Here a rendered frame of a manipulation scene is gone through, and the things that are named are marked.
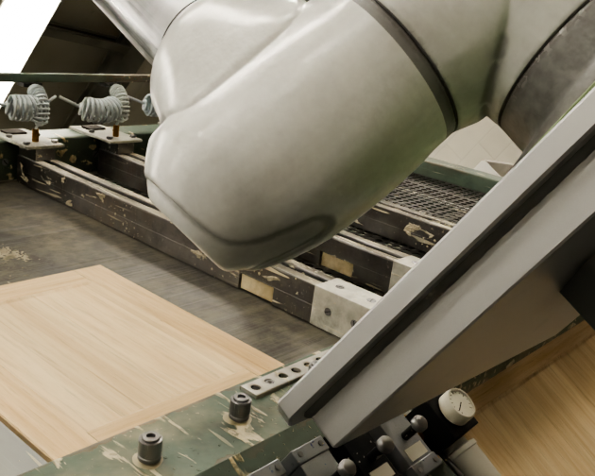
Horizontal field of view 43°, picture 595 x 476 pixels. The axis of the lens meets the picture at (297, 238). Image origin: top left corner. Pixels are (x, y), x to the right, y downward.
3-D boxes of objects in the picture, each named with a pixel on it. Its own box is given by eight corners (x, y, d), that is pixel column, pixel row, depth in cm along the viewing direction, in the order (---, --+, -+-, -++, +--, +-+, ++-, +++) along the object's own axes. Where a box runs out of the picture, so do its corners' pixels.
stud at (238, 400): (238, 427, 86) (241, 404, 85) (223, 417, 87) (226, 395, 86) (253, 419, 88) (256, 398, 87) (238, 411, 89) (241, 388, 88)
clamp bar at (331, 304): (361, 355, 118) (385, 209, 111) (-14, 171, 189) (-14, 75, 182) (397, 339, 125) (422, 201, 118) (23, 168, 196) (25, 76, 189)
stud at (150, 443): (146, 470, 76) (148, 445, 75) (131, 459, 78) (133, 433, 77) (165, 461, 78) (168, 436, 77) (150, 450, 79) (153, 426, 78)
